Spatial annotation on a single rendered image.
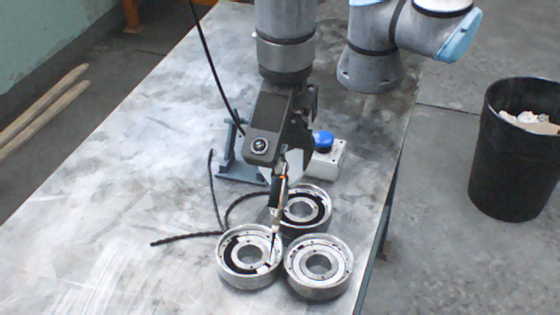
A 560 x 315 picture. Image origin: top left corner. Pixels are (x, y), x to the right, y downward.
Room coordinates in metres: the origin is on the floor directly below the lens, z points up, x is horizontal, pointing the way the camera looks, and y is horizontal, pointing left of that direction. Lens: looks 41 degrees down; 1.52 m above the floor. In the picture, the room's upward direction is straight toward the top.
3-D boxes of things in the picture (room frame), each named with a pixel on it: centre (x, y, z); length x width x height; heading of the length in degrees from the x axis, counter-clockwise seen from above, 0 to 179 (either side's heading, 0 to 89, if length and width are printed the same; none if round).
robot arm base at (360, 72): (1.12, -0.20, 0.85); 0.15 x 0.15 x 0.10
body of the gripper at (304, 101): (0.65, -0.01, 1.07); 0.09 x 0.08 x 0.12; 164
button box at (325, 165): (0.81, -0.08, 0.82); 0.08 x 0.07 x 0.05; 161
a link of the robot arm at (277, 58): (0.64, 0.00, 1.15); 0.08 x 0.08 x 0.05
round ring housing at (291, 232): (0.67, -0.03, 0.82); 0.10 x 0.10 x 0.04
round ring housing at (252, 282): (0.57, 0.05, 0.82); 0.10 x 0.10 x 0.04
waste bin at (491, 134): (1.54, -0.84, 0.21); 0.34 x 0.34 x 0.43
